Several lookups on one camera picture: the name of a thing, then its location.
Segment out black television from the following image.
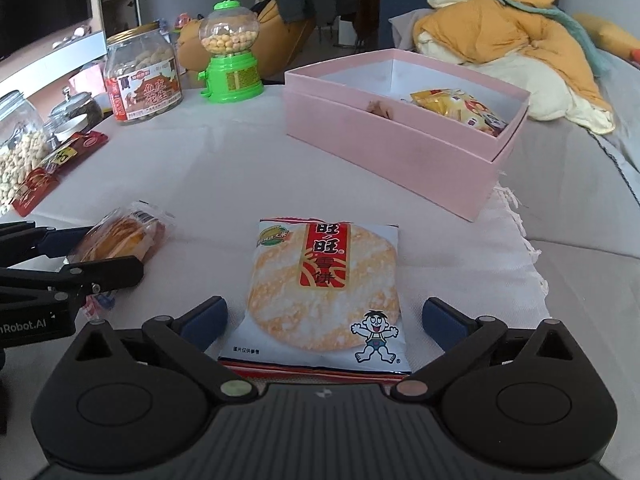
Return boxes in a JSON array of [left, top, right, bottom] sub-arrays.
[[0, 0, 94, 62]]

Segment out yellow black snack sachet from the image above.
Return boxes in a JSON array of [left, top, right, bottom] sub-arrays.
[[39, 137, 84, 177]]

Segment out grey pillow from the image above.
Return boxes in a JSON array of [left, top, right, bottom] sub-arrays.
[[389, 9, 437, 54]]

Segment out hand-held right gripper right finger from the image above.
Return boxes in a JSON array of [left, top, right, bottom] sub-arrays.
[[390, 297, 593, 405]]

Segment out grey sofa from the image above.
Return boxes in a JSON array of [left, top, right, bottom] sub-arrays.
[[389, 9, 640, 480]]

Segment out white woven table mat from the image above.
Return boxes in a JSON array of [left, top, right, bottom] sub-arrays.
[[0, 79, 551, 413]]

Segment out yellow snack packet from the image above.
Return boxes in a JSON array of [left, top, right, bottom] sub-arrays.
[[410, 88, 509, 137]]

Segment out blue cabinet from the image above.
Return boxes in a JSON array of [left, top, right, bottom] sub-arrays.
[[378, 0, 469, 52]]

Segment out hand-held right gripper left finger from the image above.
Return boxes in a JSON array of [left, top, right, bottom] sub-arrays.
[[60, 296, 256, 405]]

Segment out pale pink box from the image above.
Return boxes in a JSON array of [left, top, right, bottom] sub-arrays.
[[67, 62, 109, 107]]

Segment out clear glass jar of nuts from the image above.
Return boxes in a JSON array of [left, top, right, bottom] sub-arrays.
[[0, 90, 54, 207]]

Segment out glass jar with dark contents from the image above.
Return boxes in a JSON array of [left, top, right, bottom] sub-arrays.
[[47, 87, 104, 144]]

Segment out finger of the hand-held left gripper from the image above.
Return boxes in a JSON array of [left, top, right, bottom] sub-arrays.
[[0, 256, 145, 312], [0, 222, 101, 269]]

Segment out white rice cracker packet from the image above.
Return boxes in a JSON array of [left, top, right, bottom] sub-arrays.
[[217, 217, 414, 377]]

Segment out clear cake packet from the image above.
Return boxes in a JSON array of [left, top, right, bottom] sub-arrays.
[[62, 200, 177, 267]]

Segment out white television cabinet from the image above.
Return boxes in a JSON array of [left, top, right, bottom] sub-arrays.
[[0, 25, 109, 93]]

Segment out yellow pillow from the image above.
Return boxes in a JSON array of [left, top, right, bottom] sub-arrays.
[[572, 12, 640, 64]]

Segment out red snack sachet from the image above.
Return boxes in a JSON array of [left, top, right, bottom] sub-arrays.
[[71, 131, 110, 155], [10, 167, 62, 219]]

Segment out green cloth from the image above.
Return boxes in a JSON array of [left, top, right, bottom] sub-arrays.
[[487, 0, 609, 79]]

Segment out yellow and cream quilt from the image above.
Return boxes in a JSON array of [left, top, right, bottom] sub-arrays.
[[415, 0, 616, 136]]

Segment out peanut jar with gold lid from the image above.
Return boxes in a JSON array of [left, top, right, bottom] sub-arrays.
[[103, 22, 184, 125]]

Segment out green candy dispenser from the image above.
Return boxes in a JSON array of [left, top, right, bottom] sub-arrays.
[[198, 0, 265, 105]]

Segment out white waste bin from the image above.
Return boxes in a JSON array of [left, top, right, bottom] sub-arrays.
[[337, 17, 362, 48]]

